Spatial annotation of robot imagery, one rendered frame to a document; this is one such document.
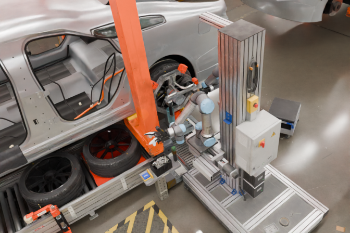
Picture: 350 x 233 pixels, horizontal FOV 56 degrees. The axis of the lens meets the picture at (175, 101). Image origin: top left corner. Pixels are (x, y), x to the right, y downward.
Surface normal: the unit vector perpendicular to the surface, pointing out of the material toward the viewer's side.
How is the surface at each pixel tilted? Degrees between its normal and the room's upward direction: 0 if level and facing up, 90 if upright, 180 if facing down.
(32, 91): 86
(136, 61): 90
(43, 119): 90
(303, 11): 95
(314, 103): 0
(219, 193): 0
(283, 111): 0
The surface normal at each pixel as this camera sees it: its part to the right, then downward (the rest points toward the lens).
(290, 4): -0.47, 0.59
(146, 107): 0.54, 0.48
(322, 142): -0.11, -0.77
